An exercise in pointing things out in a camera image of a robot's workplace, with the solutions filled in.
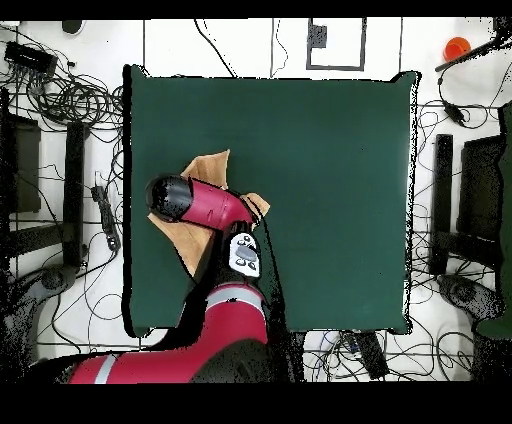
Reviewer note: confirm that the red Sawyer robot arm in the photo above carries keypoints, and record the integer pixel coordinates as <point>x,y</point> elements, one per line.
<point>212,208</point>

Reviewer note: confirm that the yellow terry towel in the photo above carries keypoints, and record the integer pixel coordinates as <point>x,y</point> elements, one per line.
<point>208,168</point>

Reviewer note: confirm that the dark grey square plate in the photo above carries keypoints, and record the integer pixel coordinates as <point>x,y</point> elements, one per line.
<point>318,36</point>

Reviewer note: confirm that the black network box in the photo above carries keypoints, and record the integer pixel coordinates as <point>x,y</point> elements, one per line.
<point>30,58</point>

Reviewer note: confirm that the dark green table cloth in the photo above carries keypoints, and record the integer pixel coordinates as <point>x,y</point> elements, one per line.
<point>320,180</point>

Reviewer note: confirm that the black flat panel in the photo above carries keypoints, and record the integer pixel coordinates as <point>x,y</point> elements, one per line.
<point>24,168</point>
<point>480,188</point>

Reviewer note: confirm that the orange cup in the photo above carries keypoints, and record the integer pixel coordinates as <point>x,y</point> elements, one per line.
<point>456,48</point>

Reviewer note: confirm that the black rod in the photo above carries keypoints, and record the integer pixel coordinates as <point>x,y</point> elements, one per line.
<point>468,54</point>

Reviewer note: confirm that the black chair base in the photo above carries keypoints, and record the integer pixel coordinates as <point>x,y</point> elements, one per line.
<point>466,294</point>
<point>52,280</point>

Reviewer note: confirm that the black upright bar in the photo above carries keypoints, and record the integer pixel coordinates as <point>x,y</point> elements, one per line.
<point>442,200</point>
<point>74,192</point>

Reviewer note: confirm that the dark oval object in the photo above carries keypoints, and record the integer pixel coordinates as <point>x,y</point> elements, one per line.
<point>72,26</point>

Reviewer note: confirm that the black power adapter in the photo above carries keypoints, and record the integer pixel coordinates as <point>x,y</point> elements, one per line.
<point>454,113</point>

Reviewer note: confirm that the black power strip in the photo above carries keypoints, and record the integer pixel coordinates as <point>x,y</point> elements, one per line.
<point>372,356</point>
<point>107,218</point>

